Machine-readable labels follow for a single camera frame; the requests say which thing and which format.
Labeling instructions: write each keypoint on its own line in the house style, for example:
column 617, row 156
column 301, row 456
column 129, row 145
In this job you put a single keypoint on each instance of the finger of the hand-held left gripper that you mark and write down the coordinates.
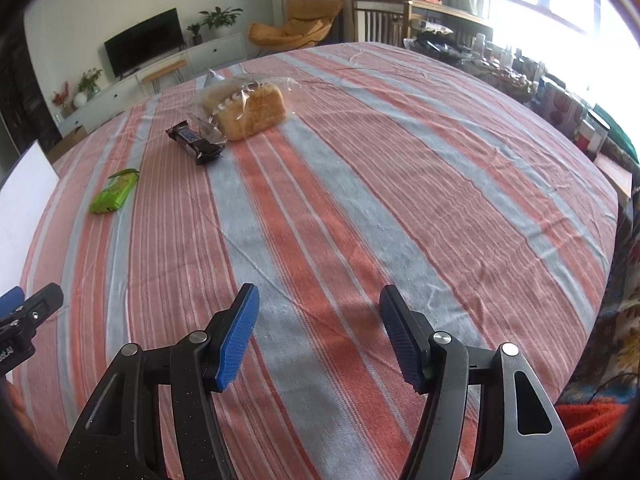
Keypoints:
column 45, row 300
column 11, row 299

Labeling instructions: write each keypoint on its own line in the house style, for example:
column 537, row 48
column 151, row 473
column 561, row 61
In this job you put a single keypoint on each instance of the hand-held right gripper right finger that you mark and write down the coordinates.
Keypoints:
column 402, row 340

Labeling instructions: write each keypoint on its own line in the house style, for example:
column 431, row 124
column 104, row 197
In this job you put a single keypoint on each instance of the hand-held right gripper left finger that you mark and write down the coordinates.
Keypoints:
column 237, row 340

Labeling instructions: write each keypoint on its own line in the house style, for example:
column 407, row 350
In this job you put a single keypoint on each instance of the white box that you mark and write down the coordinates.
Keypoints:
column 25, row 220

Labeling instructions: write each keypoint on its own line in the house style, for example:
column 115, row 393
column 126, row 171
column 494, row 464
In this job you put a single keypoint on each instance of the bright green snack packet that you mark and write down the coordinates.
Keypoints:
column 114, row 192

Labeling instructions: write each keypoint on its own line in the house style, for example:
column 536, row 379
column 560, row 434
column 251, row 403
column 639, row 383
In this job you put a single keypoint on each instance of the person's left forearm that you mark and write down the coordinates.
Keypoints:
column 19, row 410

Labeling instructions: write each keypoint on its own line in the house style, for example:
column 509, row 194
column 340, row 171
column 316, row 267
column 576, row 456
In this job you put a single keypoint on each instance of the cardboard box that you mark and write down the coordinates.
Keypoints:
column 70, row 142

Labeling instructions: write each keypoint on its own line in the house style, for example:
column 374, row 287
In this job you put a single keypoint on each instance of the red and grey striped blanket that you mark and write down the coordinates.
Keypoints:
column 350, row 185

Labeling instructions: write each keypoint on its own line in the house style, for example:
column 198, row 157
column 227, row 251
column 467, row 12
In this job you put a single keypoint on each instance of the dark bookcase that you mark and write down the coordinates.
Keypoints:
column 22, row 100

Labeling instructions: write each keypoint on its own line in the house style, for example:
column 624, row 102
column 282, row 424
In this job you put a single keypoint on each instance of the red flower decoration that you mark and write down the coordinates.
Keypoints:
column 61, row 97

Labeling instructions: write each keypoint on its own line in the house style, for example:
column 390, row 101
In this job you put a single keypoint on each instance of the black wrapped snack bar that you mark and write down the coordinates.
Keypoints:
column 192, row 140

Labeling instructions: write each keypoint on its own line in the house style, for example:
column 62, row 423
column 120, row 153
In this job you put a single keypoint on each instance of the orange fleece clothing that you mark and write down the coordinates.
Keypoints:
column 592, row 425

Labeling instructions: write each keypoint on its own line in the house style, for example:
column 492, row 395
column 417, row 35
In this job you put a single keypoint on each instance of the plant in white vase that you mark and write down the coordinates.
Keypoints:
column 86, row 90

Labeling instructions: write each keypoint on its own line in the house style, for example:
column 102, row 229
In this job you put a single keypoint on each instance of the bagged bread loaf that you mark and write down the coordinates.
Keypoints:
column 255, row 110

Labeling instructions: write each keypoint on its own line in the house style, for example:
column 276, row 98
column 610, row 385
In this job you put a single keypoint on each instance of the low wooden table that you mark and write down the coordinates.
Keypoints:
column 615, row 175

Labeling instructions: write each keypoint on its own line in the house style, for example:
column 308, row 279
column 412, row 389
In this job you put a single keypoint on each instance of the black television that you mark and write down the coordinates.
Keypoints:
column 145, row 42

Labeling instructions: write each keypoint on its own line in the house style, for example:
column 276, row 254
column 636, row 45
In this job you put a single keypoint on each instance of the red and white canister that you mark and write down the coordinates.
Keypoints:
column 590, row 135

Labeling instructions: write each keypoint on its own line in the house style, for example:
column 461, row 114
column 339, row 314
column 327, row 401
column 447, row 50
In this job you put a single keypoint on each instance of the pink printed box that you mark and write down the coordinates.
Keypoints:
column 562, row 105

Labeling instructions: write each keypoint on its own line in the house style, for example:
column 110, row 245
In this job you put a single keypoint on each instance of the cluttered side table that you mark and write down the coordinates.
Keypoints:
column 480, row 60

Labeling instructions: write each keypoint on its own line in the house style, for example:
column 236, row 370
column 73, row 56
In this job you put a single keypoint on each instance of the white television cabinet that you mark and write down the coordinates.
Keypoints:
column 220, row 50

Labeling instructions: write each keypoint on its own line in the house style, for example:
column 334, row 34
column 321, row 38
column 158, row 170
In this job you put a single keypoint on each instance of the green cloth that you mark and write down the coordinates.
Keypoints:
column 620, row 132

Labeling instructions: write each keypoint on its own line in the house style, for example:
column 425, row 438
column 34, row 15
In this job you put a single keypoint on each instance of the small potted plant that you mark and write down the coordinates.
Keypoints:
column 196, row 34

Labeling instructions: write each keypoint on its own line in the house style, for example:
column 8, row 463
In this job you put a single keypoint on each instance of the orange lounge chair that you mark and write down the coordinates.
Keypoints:
column 300, row 25

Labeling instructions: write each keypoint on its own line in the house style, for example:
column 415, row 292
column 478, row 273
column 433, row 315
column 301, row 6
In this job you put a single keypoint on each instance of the large leafy potted plant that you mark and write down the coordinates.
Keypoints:
column 220, row 17

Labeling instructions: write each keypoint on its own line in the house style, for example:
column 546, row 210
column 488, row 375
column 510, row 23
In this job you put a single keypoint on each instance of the wooden slatted crib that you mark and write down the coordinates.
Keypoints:
column 380, row 7

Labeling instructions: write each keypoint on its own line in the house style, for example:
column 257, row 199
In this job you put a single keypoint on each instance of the wooden desk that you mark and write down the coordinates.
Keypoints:
column 450, row 10

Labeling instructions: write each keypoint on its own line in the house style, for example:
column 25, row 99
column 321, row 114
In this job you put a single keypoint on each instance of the window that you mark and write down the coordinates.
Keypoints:
column 560, row 0

